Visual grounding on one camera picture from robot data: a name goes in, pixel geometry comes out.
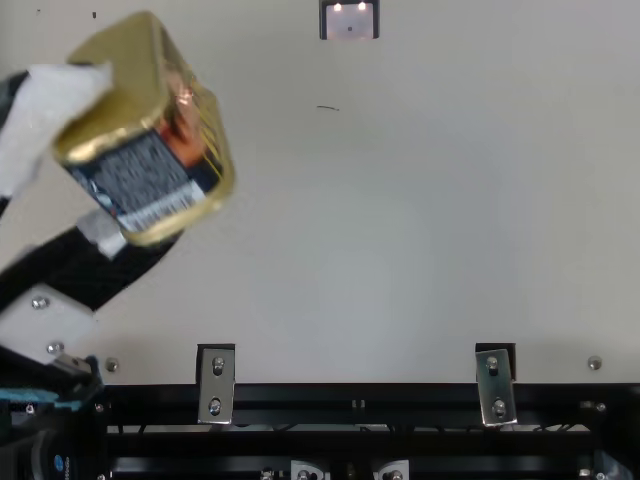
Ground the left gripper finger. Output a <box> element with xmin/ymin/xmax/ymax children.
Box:
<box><xmin>0</xmin><ymin>62</ymin><xmax>115</xmax><ymax>216</ymax></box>

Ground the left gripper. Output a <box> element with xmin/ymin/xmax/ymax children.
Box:
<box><xmin>0</xmin><ymin>209</ymin><xmax>176</xmax><ymax>415</ymax></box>

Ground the rectangular tin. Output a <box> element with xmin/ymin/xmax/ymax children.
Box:
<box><xmin>52</xmin><ymin>10</ymin><xmax>237</xmax><ymax>247</ymax></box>

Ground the small square scanner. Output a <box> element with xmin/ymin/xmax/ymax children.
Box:
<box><xmin>318</xmin><ymin>0</ymin><xmax>380</xmax><ymax>41</ymax></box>

